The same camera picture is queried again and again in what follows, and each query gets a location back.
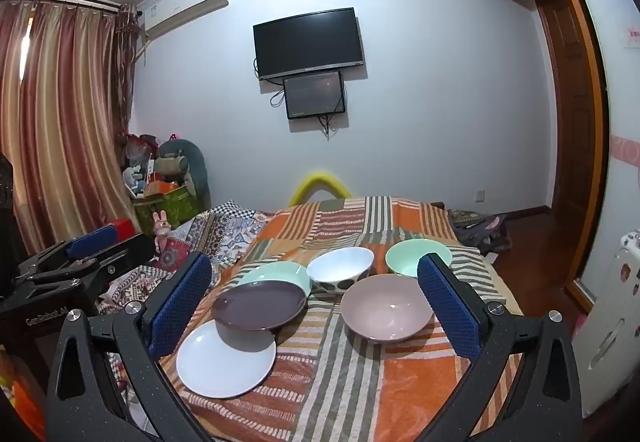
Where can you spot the purple plate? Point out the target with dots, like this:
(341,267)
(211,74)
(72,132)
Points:
(257,304)

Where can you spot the yellow curved cushion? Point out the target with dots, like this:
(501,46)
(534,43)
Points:
(320,175)

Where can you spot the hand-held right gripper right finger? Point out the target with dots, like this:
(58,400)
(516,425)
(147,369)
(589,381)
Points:
(447,307)

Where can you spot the orange striped blanket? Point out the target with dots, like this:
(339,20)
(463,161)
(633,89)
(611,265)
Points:
(350,372)

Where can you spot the large black wall television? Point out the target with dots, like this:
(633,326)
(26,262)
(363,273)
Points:
(307,41)

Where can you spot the patterned patchwork quilt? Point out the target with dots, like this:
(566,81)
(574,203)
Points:
(220,227)

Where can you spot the orange cloth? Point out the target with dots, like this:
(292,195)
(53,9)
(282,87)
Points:
(20,387)

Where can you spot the small black wall monitor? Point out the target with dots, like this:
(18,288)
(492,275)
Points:
(315,94)

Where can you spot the purple bag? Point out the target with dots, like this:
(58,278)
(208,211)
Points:
(485,237)

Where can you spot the dark patterned bag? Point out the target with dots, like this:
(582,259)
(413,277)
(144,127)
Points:
(465,219)

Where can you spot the green patterned box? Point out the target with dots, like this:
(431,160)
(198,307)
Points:
(172,209)

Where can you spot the pink bowl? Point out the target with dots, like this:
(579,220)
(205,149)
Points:
(385,307)

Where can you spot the pile of toys and bags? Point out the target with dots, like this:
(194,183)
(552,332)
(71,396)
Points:
(140,156)

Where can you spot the pink bunny toy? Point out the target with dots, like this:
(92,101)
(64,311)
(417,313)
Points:
(161,224)

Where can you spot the wooden door frame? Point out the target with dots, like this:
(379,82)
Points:
(575,121)

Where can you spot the white plastic panel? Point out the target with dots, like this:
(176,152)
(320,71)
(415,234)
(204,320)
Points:
(610,322)

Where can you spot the mint green bowl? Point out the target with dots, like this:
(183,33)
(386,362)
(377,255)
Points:
(407,257)

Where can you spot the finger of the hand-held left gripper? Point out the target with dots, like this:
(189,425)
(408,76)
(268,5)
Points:
(120,262)
(92,239)

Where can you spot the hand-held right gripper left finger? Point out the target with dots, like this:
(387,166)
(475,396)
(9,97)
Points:
(182,304)

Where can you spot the striped brown curtain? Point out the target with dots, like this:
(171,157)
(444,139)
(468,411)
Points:
(60,121)

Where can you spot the pink slipper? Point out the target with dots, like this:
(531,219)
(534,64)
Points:
(580,324)

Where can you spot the white dotted bowl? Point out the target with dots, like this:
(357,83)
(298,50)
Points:
(340,264)

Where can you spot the mint green plate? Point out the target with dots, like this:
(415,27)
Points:
(280,272)

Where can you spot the white wall socket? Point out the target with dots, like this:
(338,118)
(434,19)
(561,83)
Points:
(479,197)

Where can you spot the red box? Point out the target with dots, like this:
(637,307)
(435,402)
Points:
(122,224)

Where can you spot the white air conditioner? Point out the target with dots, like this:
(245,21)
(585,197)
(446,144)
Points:
(185,6)

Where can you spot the white plate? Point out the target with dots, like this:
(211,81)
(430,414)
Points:
(220,367)

